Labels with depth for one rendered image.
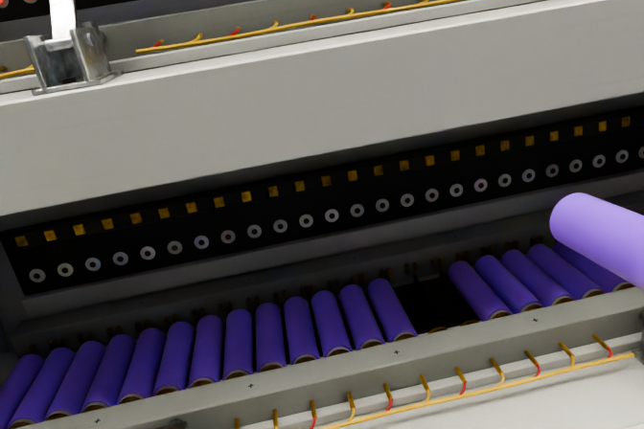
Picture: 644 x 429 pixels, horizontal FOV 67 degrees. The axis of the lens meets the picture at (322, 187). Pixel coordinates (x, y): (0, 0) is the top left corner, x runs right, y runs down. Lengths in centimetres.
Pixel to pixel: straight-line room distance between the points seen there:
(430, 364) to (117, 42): 24
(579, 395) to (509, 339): 4
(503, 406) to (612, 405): 5
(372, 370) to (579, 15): 20
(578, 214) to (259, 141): 13
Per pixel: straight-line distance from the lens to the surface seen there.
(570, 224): 17
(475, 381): 30
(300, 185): 37
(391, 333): 31
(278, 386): 28
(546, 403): 30
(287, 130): 21
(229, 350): 33
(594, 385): 32
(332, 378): 28
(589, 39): 26
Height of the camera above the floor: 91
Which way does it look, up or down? 5 degrees down
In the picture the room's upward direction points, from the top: 11 degrees counter-clockwise
